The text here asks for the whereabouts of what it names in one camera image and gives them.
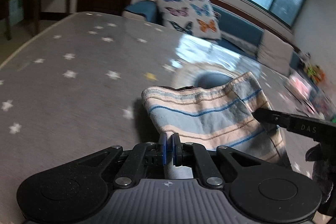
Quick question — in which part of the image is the beige cushion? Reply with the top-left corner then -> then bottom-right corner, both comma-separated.
257,29 -> 294,76

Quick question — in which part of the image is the clear plastic storage box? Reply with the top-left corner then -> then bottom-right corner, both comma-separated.
311,94 -> 336,119

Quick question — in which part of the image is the butterfly print pillow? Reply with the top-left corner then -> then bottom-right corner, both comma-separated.
157,0 -> 222,42

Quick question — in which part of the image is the round black induction cooktop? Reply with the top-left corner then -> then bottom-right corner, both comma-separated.
194,72 -> 237,90

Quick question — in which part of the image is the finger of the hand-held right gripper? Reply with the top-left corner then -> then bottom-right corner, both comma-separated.
252,107 -> 290,128

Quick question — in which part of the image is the pink tissue pack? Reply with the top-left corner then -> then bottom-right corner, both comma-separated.
289,74 -> 311,101

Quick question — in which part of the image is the grey star-print tablecloth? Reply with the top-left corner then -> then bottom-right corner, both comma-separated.
0,11 -> 336,224

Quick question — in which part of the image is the orange plush toy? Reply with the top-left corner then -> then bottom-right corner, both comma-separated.
315,65 -> 328,83

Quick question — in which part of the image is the light blue box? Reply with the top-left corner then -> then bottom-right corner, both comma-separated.
9,0 -> 25,25

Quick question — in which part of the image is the striped garment with brown trim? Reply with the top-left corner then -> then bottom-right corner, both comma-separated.
142,72 -> 292,180

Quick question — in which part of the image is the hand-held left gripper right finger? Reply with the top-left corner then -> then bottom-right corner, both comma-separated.
171,133 -> 265,188

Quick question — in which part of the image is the blue sofa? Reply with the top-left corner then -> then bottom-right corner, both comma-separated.
123,0 -> 300,75

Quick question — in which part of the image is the plush bear with green vest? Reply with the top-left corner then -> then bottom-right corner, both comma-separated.
306,64 -> 318,80

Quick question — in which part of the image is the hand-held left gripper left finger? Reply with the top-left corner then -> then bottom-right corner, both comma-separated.
75,133 -> 169,187

